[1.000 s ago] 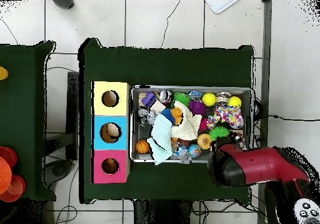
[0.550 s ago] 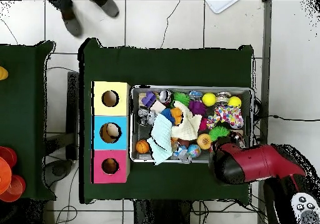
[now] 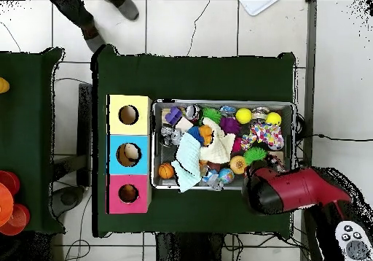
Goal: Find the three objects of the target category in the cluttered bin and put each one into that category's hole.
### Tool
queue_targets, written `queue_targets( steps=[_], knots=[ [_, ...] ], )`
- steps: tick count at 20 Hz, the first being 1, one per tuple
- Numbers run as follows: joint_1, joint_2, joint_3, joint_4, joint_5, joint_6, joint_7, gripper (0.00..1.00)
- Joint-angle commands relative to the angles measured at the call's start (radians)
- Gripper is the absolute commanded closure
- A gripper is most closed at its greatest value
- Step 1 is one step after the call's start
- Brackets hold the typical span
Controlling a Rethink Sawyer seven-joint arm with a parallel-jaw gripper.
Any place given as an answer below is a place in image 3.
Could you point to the mint green cloth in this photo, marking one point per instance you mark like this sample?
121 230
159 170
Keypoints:
188 159

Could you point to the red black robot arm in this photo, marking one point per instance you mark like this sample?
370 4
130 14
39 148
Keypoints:
291 188

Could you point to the silver mesh bin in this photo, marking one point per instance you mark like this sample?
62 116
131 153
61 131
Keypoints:
166 156

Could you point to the wooden box with three holes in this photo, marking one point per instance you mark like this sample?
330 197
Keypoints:
141 118

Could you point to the green spiky ball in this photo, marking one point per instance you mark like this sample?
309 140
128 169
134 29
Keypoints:
255 154
211 114

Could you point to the cream knitted cloth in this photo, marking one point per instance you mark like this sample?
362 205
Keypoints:
218 147

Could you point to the orange basketball toy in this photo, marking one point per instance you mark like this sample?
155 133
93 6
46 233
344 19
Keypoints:
166 170

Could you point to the purple rubber toy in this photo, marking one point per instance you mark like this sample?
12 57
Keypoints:
230 124

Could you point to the dark green table cloth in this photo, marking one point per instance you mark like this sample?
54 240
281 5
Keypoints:
189 80

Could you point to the hamburger squishy toy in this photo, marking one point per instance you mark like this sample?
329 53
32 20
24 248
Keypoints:
238 164

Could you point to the yellow ball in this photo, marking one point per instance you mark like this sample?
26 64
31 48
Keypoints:
243 115
274 119

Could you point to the polka dot cloth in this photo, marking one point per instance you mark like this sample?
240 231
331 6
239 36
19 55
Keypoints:
265 134

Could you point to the person's leg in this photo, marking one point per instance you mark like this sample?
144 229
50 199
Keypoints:
72 10
129 10

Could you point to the white tray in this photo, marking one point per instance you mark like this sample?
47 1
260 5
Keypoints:
256 5

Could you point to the green covered side table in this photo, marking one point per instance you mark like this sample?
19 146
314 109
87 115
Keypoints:
26 112

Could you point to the yellow plastic toy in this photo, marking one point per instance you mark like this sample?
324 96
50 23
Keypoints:
3 85

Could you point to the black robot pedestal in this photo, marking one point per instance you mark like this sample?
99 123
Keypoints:
186 249

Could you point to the grey metal rail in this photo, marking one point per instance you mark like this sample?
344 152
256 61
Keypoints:
310 39

